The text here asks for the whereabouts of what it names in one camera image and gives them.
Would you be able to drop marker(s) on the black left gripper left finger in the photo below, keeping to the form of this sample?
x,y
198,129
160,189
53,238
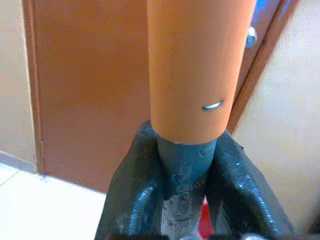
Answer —
x,y
130,190

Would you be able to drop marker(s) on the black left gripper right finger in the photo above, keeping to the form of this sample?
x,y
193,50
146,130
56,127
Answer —
x,y
240,185

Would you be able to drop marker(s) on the brown wooden door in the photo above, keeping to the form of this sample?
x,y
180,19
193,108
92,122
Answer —
x,y
92,87

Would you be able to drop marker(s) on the silver door knob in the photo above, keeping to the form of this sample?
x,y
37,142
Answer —
x,y
251,37

